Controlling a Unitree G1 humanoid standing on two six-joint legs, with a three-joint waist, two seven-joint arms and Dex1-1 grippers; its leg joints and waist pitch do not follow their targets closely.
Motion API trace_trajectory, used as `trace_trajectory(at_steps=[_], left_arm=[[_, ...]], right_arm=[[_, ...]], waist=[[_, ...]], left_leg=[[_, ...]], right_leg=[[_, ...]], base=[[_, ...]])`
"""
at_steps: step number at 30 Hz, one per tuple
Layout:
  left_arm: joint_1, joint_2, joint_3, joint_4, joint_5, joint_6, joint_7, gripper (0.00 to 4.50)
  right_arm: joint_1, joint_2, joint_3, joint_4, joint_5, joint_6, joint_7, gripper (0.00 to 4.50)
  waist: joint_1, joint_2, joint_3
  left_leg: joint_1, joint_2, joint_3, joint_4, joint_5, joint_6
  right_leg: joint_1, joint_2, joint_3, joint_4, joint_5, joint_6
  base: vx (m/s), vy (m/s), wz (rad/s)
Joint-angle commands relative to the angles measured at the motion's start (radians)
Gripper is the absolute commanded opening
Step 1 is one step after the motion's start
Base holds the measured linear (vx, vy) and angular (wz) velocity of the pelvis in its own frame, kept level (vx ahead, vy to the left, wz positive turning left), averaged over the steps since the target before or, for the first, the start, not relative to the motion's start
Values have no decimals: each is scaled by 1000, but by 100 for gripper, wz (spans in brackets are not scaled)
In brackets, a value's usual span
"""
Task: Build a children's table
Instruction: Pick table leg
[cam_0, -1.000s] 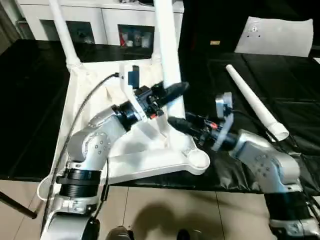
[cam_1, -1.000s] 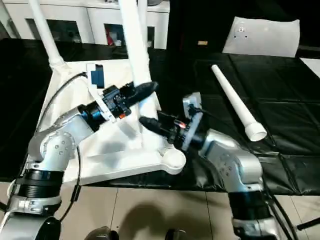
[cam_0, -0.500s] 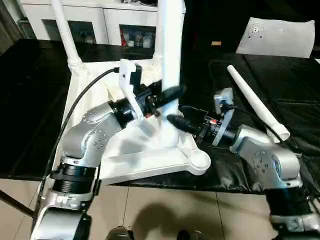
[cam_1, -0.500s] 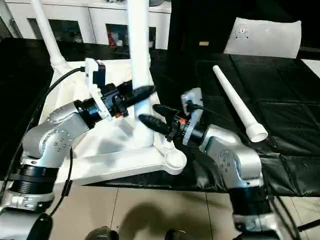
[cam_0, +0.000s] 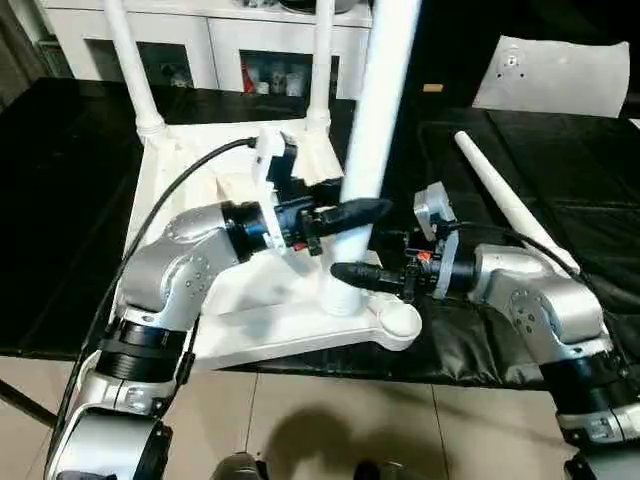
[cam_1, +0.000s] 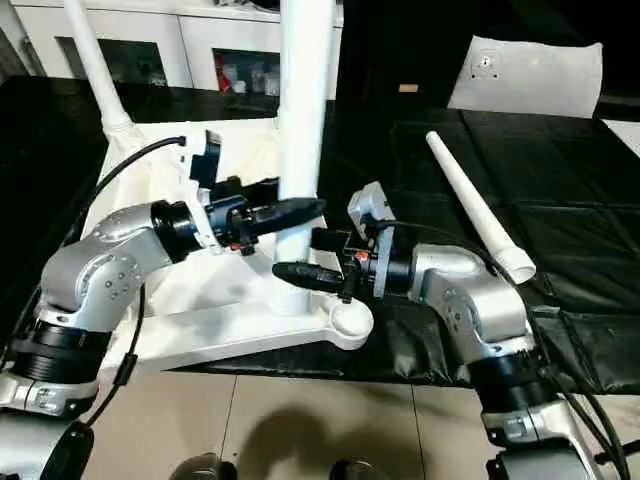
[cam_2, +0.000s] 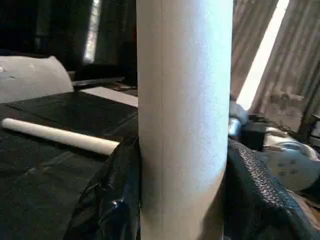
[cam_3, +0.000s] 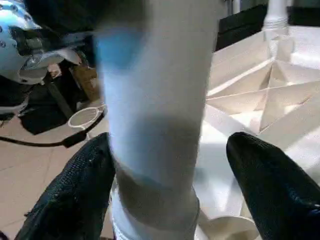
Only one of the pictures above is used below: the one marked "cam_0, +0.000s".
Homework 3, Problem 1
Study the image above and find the white plastic table leg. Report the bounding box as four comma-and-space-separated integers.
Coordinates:
306, 0, 337, 133
454, 129, 582, 275
102, 0, 169, 143
321, 0, 424, 319

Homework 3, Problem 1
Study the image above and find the white plastic table top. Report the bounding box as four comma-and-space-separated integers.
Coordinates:
124, 117, 424, 373

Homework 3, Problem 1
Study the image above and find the white cabinet with glass doors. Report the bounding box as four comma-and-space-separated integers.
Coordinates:
38, 0, 374, 103

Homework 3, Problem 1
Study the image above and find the white flat panel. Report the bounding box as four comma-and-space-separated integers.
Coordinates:
471, 34, 634, 121

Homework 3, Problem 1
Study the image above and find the black work mat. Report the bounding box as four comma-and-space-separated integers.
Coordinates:
0, 76, 640, 393

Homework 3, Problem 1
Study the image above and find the black metal stand leg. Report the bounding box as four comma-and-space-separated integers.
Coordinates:
0, 378, 58, 428

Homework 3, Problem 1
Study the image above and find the grey curtain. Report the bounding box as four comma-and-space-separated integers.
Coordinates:
0, 0, 48, 108

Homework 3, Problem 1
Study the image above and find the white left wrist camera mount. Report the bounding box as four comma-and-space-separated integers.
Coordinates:
249, 127, 300, 258

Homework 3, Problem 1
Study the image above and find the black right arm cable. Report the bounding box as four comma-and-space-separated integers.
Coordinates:
455, 221, 623, 343

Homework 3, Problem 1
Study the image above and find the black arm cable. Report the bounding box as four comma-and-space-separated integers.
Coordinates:
455, 221, 623, 343
53, 137, 260, 473

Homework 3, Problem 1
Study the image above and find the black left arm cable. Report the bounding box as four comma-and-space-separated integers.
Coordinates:
53, 137, 260, 473

